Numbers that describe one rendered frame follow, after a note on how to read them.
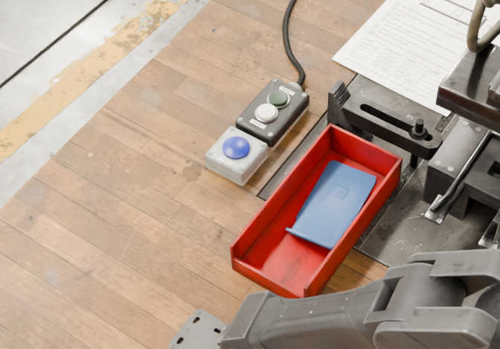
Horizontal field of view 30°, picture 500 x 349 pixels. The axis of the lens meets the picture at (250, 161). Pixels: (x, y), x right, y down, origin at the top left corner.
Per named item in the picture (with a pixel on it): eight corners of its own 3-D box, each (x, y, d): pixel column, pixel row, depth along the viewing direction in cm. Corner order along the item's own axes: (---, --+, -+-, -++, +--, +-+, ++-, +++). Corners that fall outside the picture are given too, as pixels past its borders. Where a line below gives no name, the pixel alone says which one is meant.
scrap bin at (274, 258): (231, 269, 127) (228, 245, 122) (328, 147, 139) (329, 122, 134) (306, 312, 123) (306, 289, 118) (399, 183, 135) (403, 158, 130)
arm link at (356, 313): (271, 327, 113) (478, 299, 88) (246, 373, 110) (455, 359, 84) (236, 296, 111) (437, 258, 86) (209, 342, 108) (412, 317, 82)
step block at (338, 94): (326, 131, 141) (327, 91, 134) (336, 118, 142) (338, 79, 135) (363, 149, 139) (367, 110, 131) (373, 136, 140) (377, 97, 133)
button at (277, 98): (265, 107, 142) (265, 99, 140) (275, 95, 143) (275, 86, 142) (281, 115, 141) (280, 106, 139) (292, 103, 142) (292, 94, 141)
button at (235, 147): (217, 157, 137) (216, 148, 135) (233, 139, 138) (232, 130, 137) (239, 169, 135) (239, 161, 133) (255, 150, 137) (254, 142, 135)
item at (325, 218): (285, 240, 129) (285, 228, 126) (332, 161, 137) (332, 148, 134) (331, 260, 127) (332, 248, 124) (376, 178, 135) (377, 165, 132)
